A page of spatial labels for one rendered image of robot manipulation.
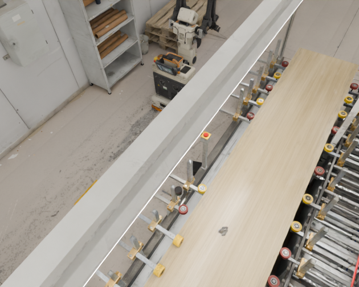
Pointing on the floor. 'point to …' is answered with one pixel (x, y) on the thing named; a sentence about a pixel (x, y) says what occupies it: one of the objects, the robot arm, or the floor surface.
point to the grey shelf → (121, 53)
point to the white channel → (146, 159)
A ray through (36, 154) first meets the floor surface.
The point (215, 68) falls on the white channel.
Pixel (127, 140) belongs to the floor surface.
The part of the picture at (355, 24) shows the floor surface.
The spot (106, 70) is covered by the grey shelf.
